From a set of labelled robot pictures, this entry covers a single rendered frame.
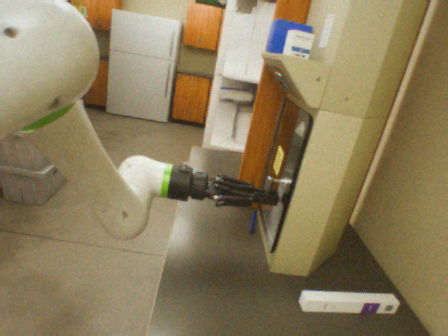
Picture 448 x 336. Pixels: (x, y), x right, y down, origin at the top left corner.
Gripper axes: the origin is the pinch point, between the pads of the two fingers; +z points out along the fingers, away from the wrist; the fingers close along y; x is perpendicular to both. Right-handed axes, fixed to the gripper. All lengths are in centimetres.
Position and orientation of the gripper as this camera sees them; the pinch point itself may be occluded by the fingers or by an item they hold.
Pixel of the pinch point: (265, 196)
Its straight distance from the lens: 84.2
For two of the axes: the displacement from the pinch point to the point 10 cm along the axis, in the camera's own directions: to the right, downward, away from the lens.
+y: 0.0, -4.9, 8.7
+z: 9.8, 1.6, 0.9
